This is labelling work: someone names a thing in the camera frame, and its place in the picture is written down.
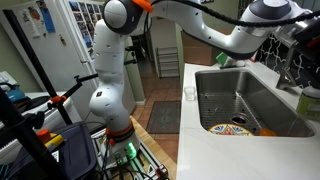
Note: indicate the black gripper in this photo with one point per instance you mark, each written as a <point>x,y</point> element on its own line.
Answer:
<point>308,40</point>

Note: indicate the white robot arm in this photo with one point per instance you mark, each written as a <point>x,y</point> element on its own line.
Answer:
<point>239,39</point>

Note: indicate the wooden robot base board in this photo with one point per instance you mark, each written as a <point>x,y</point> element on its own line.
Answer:
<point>156,149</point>

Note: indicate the brushed steel faucet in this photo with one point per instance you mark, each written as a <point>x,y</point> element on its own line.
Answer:
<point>286,79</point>

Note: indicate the stainless steel sink basin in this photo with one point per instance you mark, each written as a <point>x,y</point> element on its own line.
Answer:
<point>238,97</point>

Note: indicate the orange object in sink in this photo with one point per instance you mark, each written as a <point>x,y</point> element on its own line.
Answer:
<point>266,132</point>

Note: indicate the large brown cardboard box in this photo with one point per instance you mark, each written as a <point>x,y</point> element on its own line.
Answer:
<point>196,52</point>

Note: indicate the colourful patterned plate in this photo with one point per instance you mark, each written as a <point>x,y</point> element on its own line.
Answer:
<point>229,129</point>

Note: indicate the clear plastic cup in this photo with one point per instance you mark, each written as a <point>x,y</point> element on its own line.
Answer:
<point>189,93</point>

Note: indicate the patterned floor mat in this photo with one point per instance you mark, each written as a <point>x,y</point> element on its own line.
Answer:
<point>164,118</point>

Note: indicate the white refrigerator with photos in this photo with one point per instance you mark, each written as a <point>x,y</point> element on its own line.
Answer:
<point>60,33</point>

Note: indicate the dark blue bin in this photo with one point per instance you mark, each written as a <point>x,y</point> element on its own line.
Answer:
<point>76,157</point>

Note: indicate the black tripod stand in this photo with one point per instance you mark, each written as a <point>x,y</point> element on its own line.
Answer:
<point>35,129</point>

